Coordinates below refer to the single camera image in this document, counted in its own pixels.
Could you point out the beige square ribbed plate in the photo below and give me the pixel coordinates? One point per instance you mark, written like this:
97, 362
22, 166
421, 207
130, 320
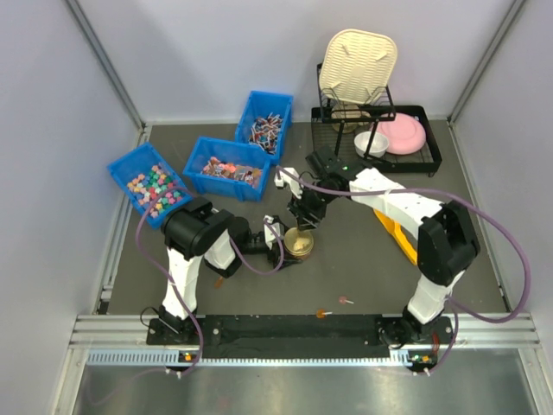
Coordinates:
357, 66

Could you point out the yellow plastic scoop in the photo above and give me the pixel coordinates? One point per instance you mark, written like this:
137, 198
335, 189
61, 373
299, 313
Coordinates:
396, 232

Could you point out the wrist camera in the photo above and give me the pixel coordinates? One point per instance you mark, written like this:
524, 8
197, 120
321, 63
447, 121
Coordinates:
288, 177
272, 239

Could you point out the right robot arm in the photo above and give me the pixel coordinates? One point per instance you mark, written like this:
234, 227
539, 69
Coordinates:
446, 240

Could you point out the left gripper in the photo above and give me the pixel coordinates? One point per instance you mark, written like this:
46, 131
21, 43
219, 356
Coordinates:
278, 249

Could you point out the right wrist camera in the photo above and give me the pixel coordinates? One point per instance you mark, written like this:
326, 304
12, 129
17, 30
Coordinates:
288, 177

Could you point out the blue candy bin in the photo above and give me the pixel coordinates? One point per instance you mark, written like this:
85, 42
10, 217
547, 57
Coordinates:
143, 174
264, 123
227, 168

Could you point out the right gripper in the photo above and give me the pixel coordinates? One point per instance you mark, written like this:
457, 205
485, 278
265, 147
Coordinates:
308, 213

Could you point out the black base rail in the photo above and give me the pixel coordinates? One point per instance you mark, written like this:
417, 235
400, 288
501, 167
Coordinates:
289, 337

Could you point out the black wire dish rack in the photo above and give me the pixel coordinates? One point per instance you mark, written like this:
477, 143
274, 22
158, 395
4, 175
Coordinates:
425, 161

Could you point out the spilled orange lollipop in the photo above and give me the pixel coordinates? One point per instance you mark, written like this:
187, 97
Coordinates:
321, 313

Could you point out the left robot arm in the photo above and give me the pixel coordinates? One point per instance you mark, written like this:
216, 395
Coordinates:
196, 234

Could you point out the spilled orange candy left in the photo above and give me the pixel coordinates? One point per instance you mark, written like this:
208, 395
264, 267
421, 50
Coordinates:
218, 284

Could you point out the gold round lid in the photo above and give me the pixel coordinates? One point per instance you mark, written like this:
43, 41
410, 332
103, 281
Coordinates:
295, 240

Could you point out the clear round container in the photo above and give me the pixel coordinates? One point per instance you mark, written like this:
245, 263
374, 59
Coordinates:
297, 255

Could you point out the pink round plate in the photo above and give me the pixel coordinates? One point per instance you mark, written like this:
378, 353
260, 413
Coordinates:
405, 134

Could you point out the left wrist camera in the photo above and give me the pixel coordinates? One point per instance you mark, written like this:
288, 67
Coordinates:
272, 239

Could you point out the white small bowl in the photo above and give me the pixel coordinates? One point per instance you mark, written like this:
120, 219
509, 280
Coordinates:
378, 142

